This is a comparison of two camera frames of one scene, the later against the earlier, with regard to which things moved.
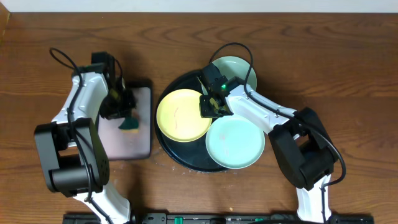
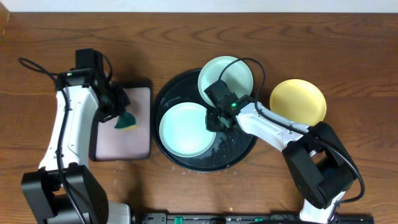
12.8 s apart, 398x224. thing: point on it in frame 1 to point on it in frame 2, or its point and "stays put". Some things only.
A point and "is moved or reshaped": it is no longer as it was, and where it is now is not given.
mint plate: (232, 66) stays put
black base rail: (218, 218) stays put
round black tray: (191, 155) stays put
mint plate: (234, 143) to (183, 130)
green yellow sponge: (130, 126) is moved or reshaped
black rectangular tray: (130, 146) stays put
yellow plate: (179, 117) to (298, 100)
